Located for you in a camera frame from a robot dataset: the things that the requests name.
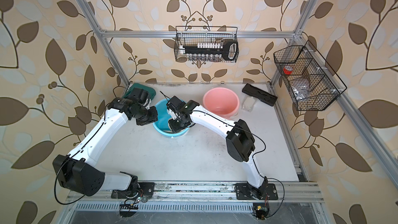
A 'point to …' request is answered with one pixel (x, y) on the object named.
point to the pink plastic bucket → (223, 101)
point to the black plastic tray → (261, 95)
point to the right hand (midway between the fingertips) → (174, 128)
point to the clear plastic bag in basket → (301, 92)
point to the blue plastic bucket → (161, 126)
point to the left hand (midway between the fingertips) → (155, 116)
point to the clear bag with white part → (249, 103)
